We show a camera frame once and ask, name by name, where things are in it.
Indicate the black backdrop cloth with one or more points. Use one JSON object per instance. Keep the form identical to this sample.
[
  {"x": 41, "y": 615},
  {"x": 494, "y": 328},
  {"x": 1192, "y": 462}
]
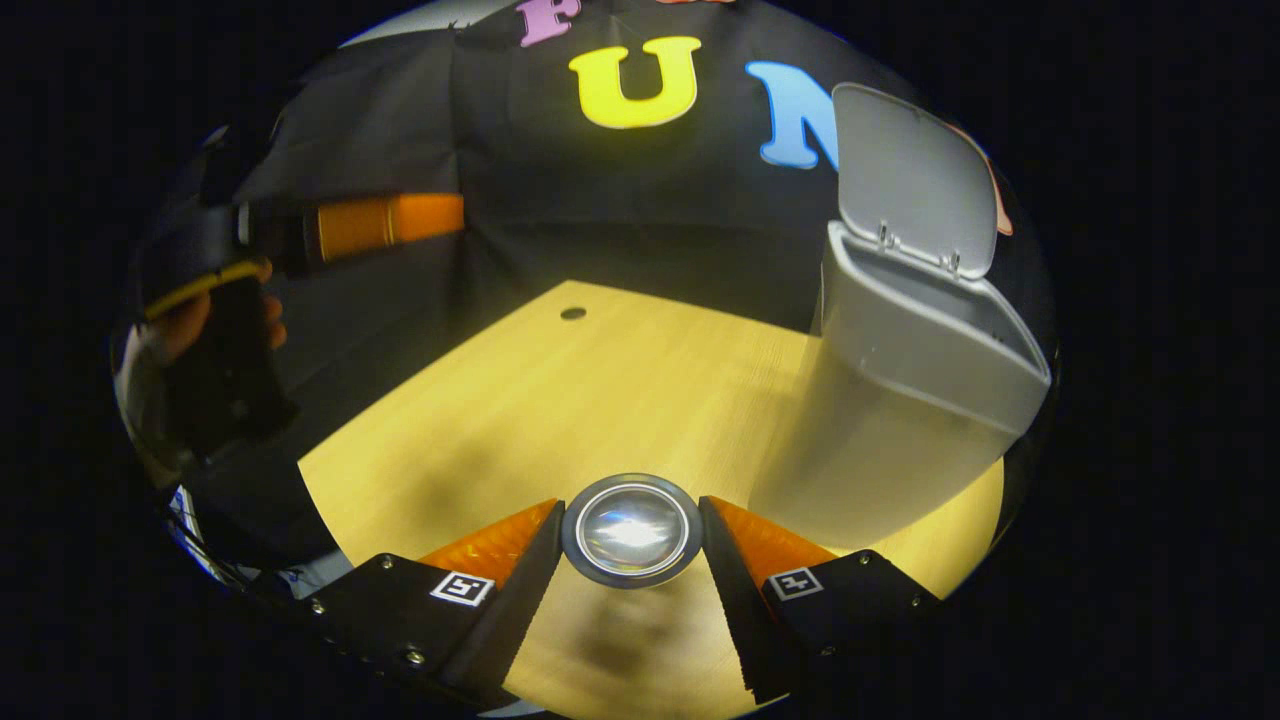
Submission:
[{"x": 600, "y": 200}]

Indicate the white desktop garbage bin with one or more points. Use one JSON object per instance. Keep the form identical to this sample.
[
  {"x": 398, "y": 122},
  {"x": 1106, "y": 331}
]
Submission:
[{"x": 900, "y": 330}]

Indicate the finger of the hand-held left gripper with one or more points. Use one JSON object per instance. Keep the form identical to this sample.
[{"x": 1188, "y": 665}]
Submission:
[{"x": 380, "y": 225}]

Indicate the wooden desktop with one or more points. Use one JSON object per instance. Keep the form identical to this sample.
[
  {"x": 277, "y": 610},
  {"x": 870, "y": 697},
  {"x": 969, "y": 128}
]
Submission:
[{"x": 600, "y": 400}]

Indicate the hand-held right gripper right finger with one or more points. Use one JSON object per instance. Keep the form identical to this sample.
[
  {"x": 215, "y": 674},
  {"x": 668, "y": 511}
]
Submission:
[{"x": 745, "y": 620}]

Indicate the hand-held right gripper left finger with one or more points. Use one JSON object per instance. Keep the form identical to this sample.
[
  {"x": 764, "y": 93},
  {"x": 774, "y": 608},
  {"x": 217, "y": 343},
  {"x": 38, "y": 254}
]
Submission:
[{"x": 525, "y": 610}]

